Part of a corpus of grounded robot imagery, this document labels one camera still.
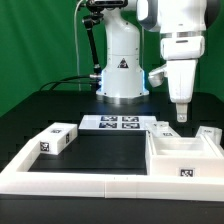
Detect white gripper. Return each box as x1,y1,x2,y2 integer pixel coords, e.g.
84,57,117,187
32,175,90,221
160,36,205,122

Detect white door piece with knob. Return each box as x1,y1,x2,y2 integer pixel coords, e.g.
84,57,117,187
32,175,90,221
145,121,179,138

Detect white cabinet box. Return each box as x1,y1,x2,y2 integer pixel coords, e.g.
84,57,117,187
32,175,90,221
145,133,224,178

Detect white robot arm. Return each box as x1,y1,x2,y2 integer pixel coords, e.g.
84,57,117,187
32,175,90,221
81,0,221,122

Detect white flat panel with tags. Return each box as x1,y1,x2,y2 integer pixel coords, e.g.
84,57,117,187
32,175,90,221
79,115,156,130

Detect white block with tags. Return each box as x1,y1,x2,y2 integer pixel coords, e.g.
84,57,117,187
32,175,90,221
37,122,78,155

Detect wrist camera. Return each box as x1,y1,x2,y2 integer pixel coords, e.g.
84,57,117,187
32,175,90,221
148,65,167,87

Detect black cable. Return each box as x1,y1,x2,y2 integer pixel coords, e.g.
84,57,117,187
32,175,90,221
39,74,101,92

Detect white cable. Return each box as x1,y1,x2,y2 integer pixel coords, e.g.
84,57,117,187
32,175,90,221
73,0,83,92

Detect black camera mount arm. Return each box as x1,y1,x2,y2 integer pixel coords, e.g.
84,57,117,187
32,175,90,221
82,0,102,74

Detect white U-shaped frame border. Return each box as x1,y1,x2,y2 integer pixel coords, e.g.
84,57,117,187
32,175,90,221
0,139,224,202

